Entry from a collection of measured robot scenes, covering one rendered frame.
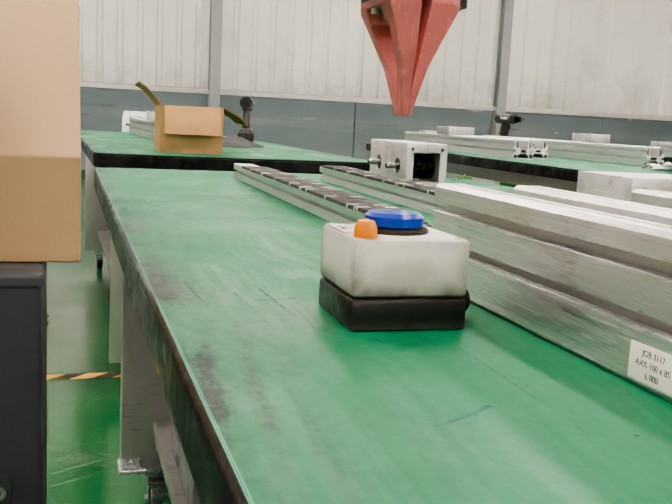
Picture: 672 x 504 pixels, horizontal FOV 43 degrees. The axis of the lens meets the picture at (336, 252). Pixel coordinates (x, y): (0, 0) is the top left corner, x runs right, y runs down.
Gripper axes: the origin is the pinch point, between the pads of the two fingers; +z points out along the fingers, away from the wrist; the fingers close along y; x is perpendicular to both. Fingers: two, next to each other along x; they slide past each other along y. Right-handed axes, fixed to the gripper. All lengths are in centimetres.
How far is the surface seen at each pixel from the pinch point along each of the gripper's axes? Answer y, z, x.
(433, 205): 29, 13, 66
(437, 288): 1.8, 11.8, -3.6
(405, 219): 0.0, 7.5, -1.6
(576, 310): 8.1, 11.9, -9.9
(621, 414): 4.8, 14.7, -20.0
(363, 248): -3.4, 9.1, -3.7
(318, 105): 275, -17, 1115
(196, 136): 11, 8, 226
